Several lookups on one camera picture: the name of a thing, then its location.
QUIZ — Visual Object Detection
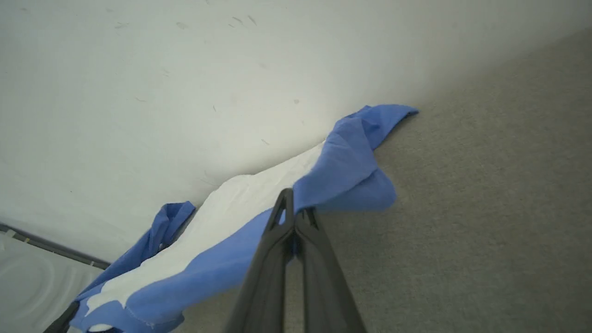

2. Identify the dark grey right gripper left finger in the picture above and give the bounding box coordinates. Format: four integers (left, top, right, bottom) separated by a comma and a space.
225, 188, 296, 333

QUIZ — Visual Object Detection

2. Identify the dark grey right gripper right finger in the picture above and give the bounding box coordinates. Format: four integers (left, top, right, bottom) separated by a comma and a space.
294, 207, 367, 333

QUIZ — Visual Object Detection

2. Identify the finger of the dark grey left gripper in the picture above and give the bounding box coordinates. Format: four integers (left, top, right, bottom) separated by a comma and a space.
43, 302, 80, 333

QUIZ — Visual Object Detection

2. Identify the blue and white garment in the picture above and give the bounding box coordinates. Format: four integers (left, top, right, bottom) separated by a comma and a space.
68, 104, 419, 333

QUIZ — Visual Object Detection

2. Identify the dark baseboard strip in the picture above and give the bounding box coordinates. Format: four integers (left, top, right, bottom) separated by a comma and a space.
0, 223, 111, 270

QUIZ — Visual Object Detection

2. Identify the grey fabric sofa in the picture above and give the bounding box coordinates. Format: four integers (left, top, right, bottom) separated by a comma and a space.
173, 27, 592, 333

